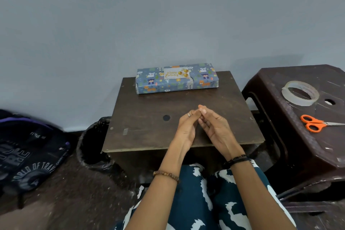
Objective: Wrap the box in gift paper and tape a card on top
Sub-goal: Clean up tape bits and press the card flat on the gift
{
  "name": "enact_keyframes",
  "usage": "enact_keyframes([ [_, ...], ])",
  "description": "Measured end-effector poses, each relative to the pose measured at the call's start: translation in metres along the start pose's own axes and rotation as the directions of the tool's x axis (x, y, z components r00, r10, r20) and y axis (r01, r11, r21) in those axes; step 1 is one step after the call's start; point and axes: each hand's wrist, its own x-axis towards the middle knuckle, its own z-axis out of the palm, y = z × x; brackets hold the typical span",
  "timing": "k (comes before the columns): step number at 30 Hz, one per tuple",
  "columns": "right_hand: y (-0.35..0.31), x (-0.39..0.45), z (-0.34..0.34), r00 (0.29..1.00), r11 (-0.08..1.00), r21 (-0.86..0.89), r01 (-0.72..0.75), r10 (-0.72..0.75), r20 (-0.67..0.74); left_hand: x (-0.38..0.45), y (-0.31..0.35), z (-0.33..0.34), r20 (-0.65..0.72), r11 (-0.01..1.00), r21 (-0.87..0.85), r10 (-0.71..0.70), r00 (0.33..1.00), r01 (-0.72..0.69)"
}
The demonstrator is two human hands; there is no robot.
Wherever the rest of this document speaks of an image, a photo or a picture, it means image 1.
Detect person's left hand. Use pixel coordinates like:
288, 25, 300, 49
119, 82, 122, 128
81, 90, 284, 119
169, 108, 203, 158

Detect person's right hand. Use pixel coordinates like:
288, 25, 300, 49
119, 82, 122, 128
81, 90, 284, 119
197, 104, 246, 162

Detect white card with gold stickers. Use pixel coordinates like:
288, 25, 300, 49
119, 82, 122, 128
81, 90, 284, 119
163, 66, 191, 80

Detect blue animal-print wrapping paper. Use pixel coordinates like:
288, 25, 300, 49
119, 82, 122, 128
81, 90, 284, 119
135, 63, 220, 95

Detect clear tape roll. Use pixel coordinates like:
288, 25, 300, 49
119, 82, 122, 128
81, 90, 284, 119
281, 80, 321, 107

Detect orange handled scissors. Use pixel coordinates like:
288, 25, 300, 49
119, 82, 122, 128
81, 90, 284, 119
300, 114, 345, 134

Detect person's left forearm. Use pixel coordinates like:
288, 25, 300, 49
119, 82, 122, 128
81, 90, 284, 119
124, 147, 187, 230

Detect person's right forearm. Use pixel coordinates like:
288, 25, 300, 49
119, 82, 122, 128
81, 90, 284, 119
229, 157, 297, 230

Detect small brown wooden table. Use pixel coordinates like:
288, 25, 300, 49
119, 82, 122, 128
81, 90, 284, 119
101, 70, 266, 153

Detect brown plastic stool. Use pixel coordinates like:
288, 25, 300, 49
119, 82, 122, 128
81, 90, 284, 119
241, 64, 345, 198

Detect teal white patterned trousers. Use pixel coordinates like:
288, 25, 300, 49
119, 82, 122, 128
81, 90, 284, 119
114, 160, 298, 230

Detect black trash bin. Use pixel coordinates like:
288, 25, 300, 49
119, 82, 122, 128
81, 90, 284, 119
75, 116, 116, 174

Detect black purple backpack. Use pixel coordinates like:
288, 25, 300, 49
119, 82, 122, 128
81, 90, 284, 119
0, 109, 72, 209

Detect black cord bracelet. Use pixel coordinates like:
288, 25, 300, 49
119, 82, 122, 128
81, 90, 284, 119
223, 154, 251, 170

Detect brown beaded bracelet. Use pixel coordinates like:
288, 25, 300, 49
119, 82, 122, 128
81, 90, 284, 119
152, 170, 180, 184

